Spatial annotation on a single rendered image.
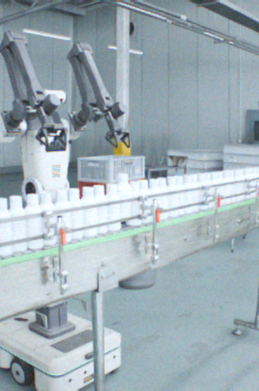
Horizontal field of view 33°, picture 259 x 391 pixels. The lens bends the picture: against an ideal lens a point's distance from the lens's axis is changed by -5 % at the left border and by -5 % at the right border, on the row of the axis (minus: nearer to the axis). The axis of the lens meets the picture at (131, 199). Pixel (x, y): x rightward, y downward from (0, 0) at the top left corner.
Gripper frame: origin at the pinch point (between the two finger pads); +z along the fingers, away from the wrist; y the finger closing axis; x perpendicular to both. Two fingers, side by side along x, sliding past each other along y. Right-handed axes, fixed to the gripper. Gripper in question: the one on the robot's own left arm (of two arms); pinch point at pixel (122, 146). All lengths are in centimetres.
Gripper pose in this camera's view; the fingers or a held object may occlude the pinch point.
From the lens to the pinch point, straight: 225.1
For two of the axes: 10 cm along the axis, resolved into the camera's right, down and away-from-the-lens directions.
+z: 3.7, 9.2, -1.7
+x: -7.1, 3.9, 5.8
